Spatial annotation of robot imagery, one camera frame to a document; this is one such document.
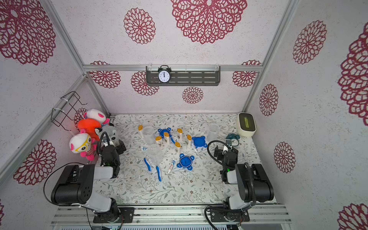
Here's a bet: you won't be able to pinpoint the clear plastic container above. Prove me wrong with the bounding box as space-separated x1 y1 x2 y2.
147 144 163 166
207 124 220 142
142 126 156 146

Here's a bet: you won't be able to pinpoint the yellow cap bottle back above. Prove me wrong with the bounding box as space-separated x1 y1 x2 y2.
177 128 183 141

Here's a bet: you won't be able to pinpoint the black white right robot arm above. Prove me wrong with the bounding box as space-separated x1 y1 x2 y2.
204 140 274 223

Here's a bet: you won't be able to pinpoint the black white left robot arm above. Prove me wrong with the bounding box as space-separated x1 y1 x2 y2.
43 140 127 223

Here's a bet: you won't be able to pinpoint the teal small object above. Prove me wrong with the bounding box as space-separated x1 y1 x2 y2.
225 133 240 147

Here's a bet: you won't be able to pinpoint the white plush yellow glasses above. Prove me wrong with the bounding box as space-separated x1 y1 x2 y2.
69 129 97 161

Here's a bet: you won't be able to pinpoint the blue lid right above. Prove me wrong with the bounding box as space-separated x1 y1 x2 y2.
192 136 208 149

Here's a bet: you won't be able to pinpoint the red orange plush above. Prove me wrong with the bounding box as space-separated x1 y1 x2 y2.
77 118 102 141

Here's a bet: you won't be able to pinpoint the cream box green window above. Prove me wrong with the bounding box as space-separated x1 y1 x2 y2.
236 112 256 137

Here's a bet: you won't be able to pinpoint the white pink plush top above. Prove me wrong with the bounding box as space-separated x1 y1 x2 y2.
83 109 110 126

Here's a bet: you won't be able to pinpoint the blue lid front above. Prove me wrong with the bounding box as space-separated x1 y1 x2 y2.
176 153 195 171

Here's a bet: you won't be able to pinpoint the small toothpaste tube front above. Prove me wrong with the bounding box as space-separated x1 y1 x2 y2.
168 159 176 174

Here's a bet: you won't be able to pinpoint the black alarm clock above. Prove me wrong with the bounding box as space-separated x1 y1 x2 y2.
158 65 172 83

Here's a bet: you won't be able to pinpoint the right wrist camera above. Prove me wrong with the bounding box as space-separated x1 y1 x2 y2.
223 139 232 152

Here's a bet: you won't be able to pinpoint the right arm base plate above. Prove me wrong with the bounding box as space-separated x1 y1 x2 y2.
208 208 250 222

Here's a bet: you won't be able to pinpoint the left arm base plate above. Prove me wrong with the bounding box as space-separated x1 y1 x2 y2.
93 207 135 224

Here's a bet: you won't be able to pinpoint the black wire basket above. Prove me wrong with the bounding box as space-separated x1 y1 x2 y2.
50 91 88 131

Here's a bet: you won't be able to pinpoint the grey wall shelf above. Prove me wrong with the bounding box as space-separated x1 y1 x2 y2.
145 66 221 86

